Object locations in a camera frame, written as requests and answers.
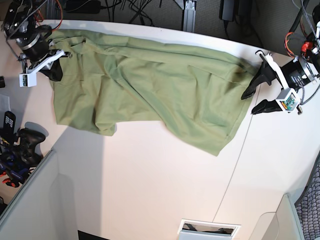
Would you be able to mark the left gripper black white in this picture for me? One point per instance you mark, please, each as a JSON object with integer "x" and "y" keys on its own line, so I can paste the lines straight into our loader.
{"x": 299, "y": 72}

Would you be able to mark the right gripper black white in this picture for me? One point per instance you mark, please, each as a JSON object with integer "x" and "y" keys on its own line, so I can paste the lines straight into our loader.
{"x": 36, "y": 50}

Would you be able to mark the green t-shirt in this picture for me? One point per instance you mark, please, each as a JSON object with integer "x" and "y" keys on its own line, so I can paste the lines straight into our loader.
{"x": 196, "y": 92}

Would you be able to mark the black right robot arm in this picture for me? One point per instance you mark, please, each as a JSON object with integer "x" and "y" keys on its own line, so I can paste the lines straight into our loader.
{"x": 21, "y": 20}

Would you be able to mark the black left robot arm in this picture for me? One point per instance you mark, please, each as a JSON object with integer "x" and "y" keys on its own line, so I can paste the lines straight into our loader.
{"x": 309, "y": 25}

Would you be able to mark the white paper sheet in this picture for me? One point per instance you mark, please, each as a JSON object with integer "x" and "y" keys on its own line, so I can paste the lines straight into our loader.
{"x": 4, "y": 103}

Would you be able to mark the black remote control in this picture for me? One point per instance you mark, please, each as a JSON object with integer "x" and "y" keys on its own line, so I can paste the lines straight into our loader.
{"x": 9, "y": 123}

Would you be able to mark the black game controller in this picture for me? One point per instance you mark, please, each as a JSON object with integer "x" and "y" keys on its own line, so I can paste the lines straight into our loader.
{"x": 29, "y": 139}

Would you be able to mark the blue orange clamp tools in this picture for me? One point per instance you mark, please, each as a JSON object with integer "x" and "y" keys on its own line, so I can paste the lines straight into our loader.
{"x": 13, "y": 165}

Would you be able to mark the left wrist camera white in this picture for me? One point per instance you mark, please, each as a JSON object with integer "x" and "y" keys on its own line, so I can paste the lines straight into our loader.
{"x": 288, "y": 100}

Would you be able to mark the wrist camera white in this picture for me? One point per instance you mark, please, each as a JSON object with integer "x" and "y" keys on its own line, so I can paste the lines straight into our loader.
{"x": 288, "y": 100}
{"x": 27, "y": 80}

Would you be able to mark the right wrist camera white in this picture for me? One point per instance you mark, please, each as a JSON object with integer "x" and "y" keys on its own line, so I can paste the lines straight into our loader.
{"x": 27, "y": 80}

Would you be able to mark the aluminium frame post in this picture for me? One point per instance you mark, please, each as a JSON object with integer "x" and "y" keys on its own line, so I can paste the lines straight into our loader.
{"x": 189, "y": 16}

